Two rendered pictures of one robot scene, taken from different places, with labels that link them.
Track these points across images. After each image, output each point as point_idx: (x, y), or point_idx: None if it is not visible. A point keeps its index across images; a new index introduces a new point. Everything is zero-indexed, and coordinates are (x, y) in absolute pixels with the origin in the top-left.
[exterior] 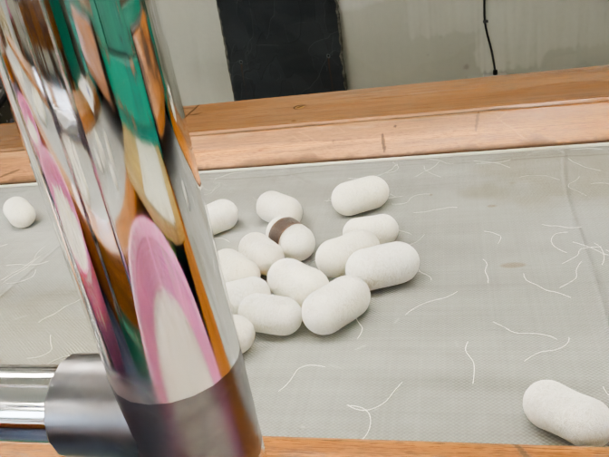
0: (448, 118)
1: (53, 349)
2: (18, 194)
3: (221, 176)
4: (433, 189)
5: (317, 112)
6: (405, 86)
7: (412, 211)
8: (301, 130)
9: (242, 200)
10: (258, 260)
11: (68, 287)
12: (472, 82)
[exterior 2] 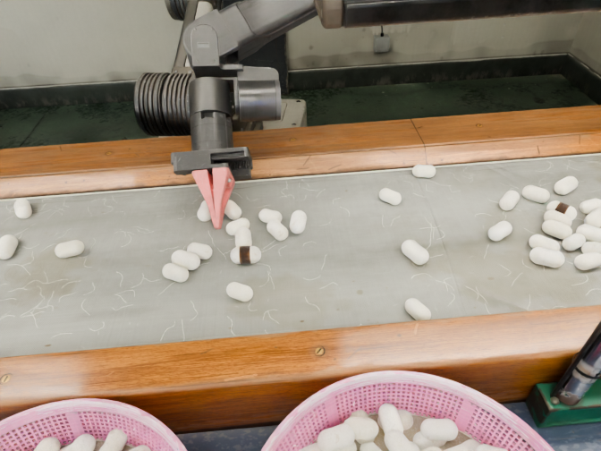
0: (566, 138)
1: (510, 270)
2: (353, 181)
3: (464, 168)
4: (582, 178)
5: (495, 131)
6: (521, 112)
7: (587, 191)
8: (497, 142)
9: (496, 185)
10: (566, 224)
11: (473, 240)
12: (555, 112)
